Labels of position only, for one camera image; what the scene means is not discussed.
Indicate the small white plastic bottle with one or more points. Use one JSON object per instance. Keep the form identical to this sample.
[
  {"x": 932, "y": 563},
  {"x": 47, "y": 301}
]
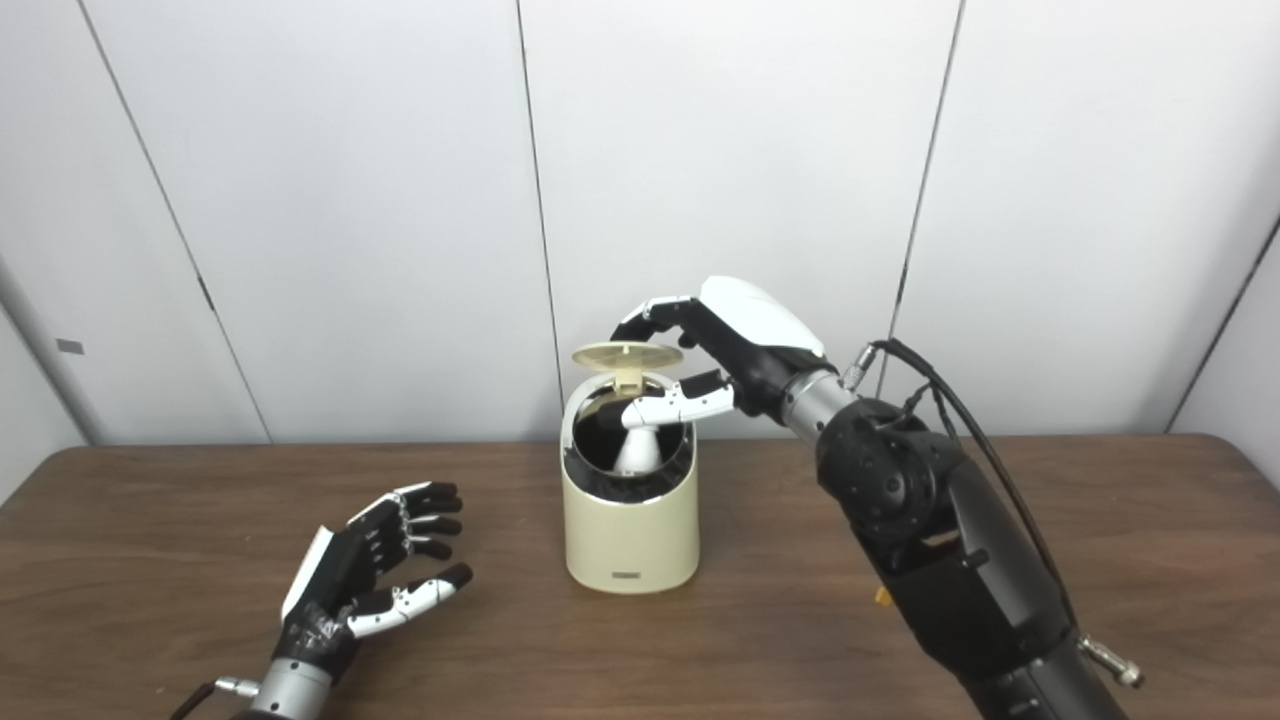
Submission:
[{"x": 638, "y": 455}]

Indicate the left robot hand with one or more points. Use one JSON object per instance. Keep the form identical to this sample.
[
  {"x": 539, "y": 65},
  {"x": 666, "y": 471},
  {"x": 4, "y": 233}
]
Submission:
[{"x": 340, "y": 580}]

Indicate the small grey wall label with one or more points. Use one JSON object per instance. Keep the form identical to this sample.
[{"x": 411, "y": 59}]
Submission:
[{"x": 70, "y": 346}]

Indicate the cream-colored lidded bin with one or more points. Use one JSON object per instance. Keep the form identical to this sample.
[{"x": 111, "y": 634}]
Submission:
[{"x": 630, "y": 530}]

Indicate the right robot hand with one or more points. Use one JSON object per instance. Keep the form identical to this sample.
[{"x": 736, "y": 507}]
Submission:
[{"x": 750, "y": 335}]

